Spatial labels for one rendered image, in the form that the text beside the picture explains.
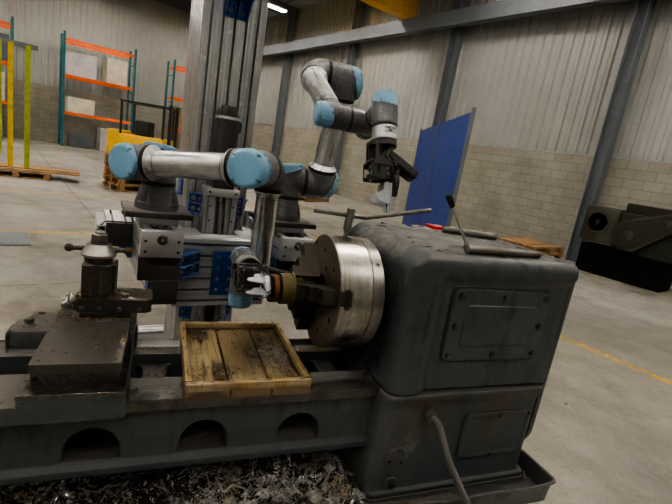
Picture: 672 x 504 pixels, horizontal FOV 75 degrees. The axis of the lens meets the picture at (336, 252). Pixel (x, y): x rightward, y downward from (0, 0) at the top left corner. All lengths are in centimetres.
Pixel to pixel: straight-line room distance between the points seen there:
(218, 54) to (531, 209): 1087
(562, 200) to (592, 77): 283
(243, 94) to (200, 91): 17
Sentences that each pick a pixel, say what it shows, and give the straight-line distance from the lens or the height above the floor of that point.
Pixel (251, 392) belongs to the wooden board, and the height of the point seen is 88.
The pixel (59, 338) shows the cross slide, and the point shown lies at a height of 97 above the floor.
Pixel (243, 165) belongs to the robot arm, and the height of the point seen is 138.
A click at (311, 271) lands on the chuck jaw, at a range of 122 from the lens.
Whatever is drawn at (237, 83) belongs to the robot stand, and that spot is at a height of 167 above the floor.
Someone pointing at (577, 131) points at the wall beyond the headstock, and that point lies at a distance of 1205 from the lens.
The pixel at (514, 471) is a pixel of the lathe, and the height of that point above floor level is 56.
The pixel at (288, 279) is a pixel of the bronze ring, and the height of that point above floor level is 111.
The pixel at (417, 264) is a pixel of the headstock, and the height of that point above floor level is 122.
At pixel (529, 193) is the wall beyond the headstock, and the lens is 1228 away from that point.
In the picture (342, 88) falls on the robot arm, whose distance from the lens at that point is 174.
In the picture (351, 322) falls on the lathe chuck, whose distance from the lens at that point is 113.
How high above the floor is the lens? 145
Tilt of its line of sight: 12 degrees down
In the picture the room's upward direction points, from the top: 10 degrees clockwise
